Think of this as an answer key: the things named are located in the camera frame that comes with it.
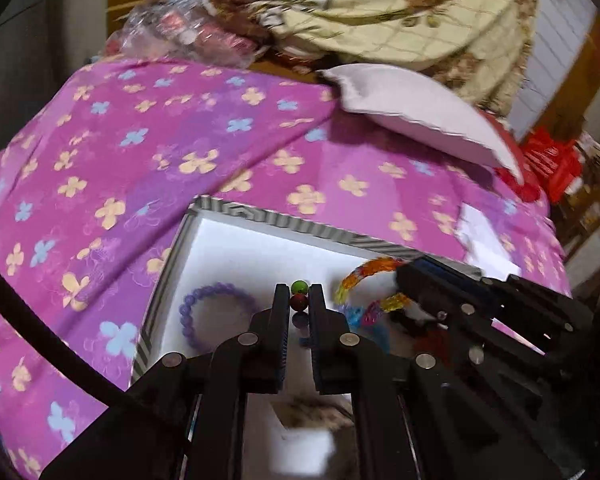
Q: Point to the cream floral quilt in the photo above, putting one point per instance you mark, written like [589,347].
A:
[477,48]

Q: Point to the pink floral bed sheet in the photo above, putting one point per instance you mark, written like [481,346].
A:
[93,188]

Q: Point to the white fluffy scrunchie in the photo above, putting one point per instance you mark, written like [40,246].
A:
[301,453]

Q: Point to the white paper sheet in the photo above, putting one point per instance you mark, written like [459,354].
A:
[483,248]

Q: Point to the clear plastic bag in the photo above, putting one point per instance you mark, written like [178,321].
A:
[181,30]

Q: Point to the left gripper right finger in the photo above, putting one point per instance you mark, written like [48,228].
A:
[466,417]

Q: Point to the leopard print bow scrunchie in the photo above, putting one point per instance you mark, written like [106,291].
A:
[311,413]

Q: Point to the pale pink pillow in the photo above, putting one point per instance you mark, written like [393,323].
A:
[418,107]

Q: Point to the wooden shelf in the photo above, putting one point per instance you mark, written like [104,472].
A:
[576,217]

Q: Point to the black scrunchie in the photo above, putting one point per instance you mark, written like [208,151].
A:
[424,336]

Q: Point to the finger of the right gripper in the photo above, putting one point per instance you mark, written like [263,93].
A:
[437,287]

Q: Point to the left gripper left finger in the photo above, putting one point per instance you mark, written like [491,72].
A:
[184,418]

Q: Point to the red plastic bag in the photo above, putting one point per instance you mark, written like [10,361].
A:
[555,163]

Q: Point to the striped cardboard tray box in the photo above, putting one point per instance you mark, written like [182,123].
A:
[225,263]

